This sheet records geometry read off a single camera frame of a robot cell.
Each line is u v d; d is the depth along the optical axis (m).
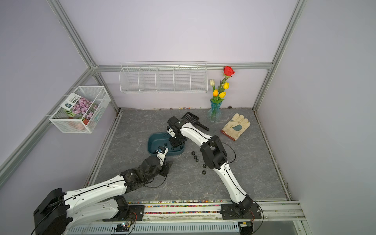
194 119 1.15
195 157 0.93
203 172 0.87
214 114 1.08
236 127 1.08
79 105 0.74
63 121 0.69
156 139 1.02
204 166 0.89
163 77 1.01
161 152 0.70
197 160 0.93
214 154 0.60
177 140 0.87
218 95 0.89
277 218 0.74
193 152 0.96
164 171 0.71
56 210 0.40
